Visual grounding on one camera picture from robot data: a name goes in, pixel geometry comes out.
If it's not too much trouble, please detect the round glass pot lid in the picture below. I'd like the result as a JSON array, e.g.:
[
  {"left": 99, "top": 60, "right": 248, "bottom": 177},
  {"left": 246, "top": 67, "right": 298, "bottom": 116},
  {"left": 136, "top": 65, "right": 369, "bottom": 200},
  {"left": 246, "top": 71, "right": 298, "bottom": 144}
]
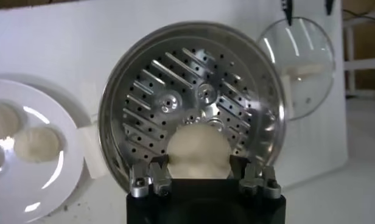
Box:
[{"left": 256, "top": 16, "right": 337, "bottom": 121}]

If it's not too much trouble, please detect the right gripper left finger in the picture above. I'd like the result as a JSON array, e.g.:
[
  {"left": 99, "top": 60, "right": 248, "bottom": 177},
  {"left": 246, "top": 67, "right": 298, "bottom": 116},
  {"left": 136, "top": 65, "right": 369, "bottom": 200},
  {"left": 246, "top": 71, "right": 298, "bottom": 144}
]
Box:
[{"left": 128, "top": 154, "right": 173, "bottom": 198}]

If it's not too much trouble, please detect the round white plate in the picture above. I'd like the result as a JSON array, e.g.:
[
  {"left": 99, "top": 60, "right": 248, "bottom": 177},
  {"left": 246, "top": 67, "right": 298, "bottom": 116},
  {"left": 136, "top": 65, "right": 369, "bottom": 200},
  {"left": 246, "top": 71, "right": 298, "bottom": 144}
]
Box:
[{"left": 0, "top": 77, "right": 85, "bottom": 224}]

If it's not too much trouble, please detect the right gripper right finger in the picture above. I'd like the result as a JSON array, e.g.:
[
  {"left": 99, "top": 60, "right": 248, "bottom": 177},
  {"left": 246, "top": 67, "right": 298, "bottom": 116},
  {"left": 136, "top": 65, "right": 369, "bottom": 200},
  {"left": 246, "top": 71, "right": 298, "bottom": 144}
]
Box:
[{"left": 229, "top": 154, "right": 282, "bottom": 199}]

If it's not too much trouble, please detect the white steamed baozi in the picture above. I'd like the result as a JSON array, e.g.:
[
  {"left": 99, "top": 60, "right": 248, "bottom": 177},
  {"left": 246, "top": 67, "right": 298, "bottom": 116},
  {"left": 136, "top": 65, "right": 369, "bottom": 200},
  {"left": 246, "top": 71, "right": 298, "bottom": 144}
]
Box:
[
  {"left": 166, "top": 123, "right": 233, "bottom": 180},
  {"left": 0, "top": 102, "right": 24, "bottom": 141},
  {"left": 13, "top": 126, "right": 63, "bottom": 163}
]

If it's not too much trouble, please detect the perforated steel steamer basket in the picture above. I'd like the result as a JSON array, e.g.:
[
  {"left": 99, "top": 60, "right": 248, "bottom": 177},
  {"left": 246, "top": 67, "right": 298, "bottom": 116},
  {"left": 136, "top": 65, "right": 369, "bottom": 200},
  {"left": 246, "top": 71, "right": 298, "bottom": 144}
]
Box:
[{"left": 97, "top": 20, "right": 287, "bottom": 194}]

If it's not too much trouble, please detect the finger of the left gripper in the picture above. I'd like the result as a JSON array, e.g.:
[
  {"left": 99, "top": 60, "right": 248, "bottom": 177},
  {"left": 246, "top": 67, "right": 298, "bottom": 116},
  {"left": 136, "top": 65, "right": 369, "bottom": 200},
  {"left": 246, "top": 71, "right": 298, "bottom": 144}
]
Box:
[
  {"left": 280, "top": 0, "right": 295, "bottom": 27},
  {"left": 324, "top": 0, "right": 336, "bottom": 16}
]

